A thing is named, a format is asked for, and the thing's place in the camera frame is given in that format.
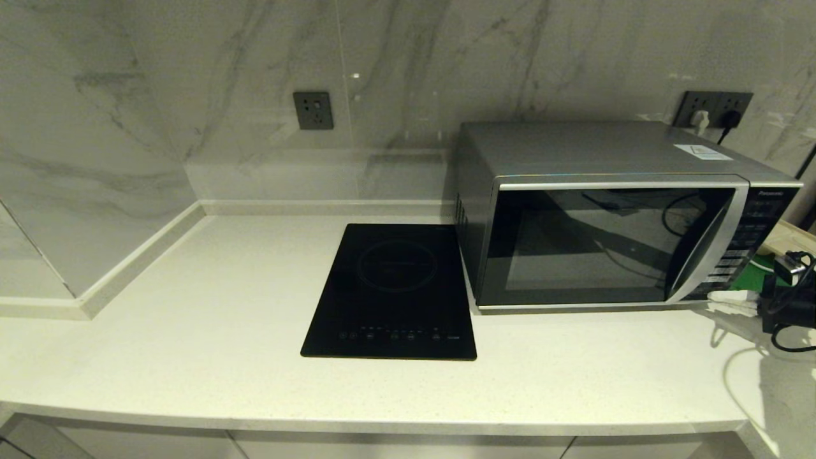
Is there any grey single wall socket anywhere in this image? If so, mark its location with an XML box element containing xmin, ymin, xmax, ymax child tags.
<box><xmin>293</xmin><ymin>92</ymin><xmax>335</xmax><ymax>131</ymax></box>

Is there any green cutting board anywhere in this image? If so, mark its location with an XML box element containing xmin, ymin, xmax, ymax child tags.
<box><xmin>732</xmin><ymin>255</ymin><xmax>777</xmax><ymax>293</ymax></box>

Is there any cream power strip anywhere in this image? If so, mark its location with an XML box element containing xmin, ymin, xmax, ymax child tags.
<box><xmin>762</xmin><ymin>220</ymin><xmax>816</xmax><ymax>257</ymax></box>

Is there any black camera cable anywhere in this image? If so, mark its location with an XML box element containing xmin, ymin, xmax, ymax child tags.
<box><xmin>767</xmin><ymin>252</ymin><xmax>816</xmax><ymax>353</ymax></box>

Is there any beige corner cabinet panel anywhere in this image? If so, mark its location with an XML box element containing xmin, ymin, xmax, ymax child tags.
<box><xmin>0</xmin><ymin>414</ymin><xmax>96</xmax><ymax>459</ymax></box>

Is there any black induction cooktop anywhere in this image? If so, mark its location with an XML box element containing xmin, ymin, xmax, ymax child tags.
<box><xmin>301</xmin><ymin>223</ymin><xmax>477</xmax><ymax>361</ymax></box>

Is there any silver microwave oven body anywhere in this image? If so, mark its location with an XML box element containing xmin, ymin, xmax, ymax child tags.
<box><xmin>454</xmin><ymin>121</ymin><xmax>804</xmax><ymax>313</ymax></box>

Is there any dark glass microwave door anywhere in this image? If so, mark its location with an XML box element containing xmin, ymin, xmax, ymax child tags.
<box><xmin>478</xmin><ymin>182</ymin><xmax>750</xmax><ymax>310</ymax></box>

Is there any grey double wall socket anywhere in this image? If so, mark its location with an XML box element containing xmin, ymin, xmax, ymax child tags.
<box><xmin>674</xmin><ymin>92</ymin><xmax>754</xmax><ymax>129</ymax></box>

